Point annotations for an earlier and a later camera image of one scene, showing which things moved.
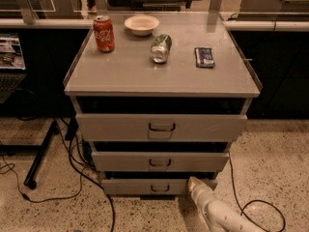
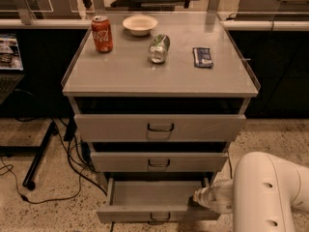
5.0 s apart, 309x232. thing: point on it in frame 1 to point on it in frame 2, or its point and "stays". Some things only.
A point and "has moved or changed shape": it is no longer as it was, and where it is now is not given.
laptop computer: (13, 69) stays
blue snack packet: (204, 58) stays
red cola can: (103, 34) stays
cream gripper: (202, 192) to (214, 194)
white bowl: (141, 25) stays
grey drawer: (152, 187) has moved or changed shape
